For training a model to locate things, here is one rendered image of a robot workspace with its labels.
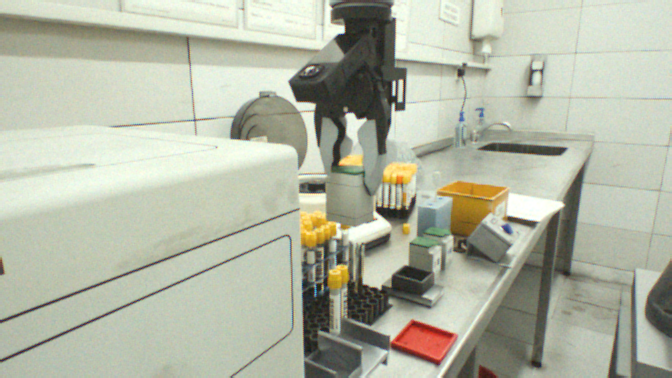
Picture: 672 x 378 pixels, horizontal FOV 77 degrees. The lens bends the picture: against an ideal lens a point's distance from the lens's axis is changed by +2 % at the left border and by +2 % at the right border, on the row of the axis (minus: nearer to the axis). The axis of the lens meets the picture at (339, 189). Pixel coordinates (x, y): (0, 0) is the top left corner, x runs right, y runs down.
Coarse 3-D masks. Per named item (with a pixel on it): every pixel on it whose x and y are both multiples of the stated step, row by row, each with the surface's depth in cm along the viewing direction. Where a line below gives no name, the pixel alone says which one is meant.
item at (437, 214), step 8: (432, 200) 90; (440, 200) 90; (448, 200) 90; (424, 208) 85; (432, 208) 84; (440, 208) 86; (448, 208) 91; (424, 216) 85; (432, 216) 85; (440, 216) 86; (448, 216) 91; (424, 224) 86; (432, 224) 85; (440, 224) 87; (448, 224) 92; (456, 240) 93
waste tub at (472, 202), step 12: (444, 192) 97; (456, 192) 108; (468, 192) 107; (480, 192) 105; (492, 192) 104; (504, 192) 98; (456, 204) 96; (468, 204) 95; (480, 204) 93; (492, 204) 92; (504, 204) 99; (456, 216) 97; (468, 216) 95; (480, 216) 93; (504, 216) 101; (456, 228) 97; (468, 228) 96
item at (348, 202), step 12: (336, 180) 50; (348, 180) 49; (360, 180) 49; (336, 192) 51; (348, 192) 50; (360, 192) 50; (336, 204) 51; (348, 204) 50; (360, 204) 50; (372, 204) 52; (336, 216) 51; (348, 216) 50; (360, 216) 50; (372, 216) 53
